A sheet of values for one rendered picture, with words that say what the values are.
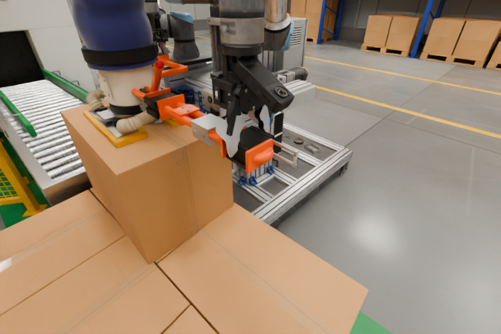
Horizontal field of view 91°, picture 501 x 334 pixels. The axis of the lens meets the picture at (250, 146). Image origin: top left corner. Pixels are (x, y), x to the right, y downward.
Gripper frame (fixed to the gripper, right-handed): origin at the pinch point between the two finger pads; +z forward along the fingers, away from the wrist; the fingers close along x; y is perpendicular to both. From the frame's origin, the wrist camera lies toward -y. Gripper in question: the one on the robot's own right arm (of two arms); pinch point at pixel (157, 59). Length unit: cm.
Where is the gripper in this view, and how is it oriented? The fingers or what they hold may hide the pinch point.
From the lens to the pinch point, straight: 137.5
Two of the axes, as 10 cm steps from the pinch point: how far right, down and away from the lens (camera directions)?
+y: 7.1, 3.6, -6.0
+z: 0.0, 8.5, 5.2
